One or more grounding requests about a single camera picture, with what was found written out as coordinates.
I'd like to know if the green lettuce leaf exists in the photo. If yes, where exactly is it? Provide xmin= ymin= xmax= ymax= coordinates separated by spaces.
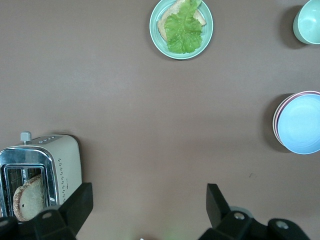
xmin=164 ymin=0 xmax=203 ymax=55

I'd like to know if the beige chrome toaster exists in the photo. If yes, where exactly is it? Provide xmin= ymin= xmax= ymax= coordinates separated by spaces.
xmin=0 ymin=131 xmax=83 ymax=223

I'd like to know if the beige shallow bowl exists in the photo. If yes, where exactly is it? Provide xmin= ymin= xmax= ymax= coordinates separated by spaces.
xmin=272 ymin=91 xmax=301 ymax=151

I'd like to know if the round bread slice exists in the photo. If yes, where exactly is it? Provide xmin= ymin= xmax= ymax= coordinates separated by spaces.
xmin=12 ymin=174 xmax=46 ymax=222

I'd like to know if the small deep green bowl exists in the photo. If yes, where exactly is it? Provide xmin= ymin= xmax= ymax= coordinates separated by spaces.
xmin=292 ymin=0 xmax=320 ymax=45

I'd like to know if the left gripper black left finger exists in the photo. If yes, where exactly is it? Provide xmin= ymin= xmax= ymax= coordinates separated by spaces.
xmin=32 ymin=182 xmax=94 ymax=240

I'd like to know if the blue shallow bowl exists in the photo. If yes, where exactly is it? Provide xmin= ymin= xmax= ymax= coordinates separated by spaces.
xmin=276 ymin=93 xmax=320 ymax=155

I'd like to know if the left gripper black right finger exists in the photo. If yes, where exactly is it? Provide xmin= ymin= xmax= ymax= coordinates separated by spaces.
xmin=199 ymin=183 xmax=270 ymax=240

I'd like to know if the green plate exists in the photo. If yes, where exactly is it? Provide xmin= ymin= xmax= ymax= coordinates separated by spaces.
xmin=149 ymin=0 xmax=214 ymax=60

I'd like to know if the toast slice under lettuce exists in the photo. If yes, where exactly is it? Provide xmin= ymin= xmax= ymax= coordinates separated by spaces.
xmin=156 ymin=0 xmax=208 ymax=42

